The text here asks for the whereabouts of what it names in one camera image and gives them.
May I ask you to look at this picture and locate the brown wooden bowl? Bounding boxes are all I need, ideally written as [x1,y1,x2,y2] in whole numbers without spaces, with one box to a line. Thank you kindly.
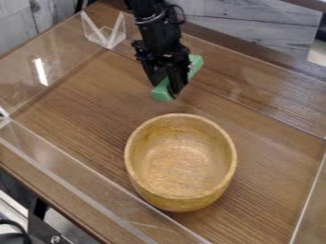
[122,113,236,213]

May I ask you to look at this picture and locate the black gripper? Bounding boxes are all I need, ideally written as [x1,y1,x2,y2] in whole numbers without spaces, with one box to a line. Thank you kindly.
[130,18,189,98]

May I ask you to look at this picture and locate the black cable under table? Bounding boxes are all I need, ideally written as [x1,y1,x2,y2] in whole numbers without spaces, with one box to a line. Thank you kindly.
[0,218,30,244]

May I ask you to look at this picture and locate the green rectangular block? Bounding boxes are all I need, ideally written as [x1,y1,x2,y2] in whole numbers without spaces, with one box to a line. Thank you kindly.
[149,54,204,102]

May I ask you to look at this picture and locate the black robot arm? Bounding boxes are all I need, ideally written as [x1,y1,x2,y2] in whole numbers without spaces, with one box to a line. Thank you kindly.
[124,0,191,98]

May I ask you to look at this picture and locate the clear acrylic tray wall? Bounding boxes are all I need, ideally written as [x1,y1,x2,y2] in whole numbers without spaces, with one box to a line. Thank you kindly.
[0,17,326,244]

